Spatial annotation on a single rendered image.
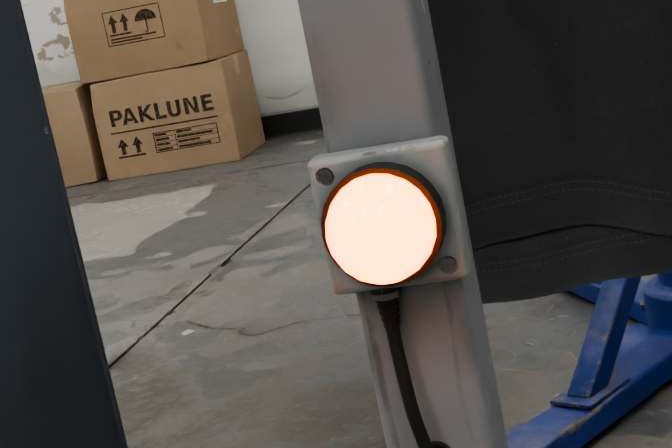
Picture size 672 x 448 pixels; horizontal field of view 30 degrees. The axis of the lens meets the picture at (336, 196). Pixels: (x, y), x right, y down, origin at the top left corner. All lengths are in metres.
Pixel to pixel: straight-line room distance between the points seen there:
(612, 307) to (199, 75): 3.49
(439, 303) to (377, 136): 0.06
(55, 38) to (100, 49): 0.62
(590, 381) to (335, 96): 1.45
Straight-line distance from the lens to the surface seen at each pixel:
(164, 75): 5.25
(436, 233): 0.42
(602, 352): 1.88
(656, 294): 2.11
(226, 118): 5.19
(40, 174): 1.22
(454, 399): 0.47
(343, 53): 0.44
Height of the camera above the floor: 0.74
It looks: 11 degrees down
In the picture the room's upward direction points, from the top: 11 degrees counter-clockwise
